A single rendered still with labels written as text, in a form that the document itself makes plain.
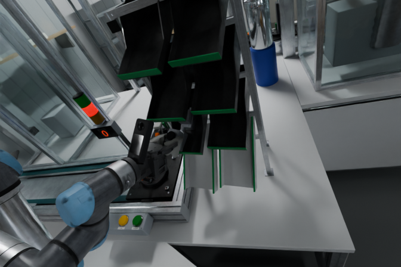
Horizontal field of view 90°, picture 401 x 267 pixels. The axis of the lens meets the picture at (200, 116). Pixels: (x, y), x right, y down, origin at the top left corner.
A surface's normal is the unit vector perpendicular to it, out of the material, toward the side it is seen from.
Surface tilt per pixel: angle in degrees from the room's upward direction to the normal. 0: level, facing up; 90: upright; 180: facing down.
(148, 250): 0
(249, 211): 0
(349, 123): 90
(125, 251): 0
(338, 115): 90
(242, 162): 45
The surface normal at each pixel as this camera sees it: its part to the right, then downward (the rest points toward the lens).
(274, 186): -0.32, -0.73
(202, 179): -0.43, -0.04
